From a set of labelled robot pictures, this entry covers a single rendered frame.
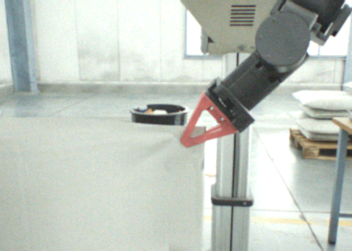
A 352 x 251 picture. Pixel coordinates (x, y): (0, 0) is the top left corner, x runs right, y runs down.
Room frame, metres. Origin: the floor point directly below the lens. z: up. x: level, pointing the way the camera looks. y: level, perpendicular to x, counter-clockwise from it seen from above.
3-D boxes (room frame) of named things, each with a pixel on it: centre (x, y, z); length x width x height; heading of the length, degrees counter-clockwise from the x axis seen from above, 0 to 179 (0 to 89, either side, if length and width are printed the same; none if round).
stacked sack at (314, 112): (3.86, -1.64, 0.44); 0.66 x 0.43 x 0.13; 175
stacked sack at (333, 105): (3.65, -1.65, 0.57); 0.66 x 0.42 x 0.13; 78
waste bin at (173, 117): (2.79, 0.12, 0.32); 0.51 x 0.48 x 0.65; 175
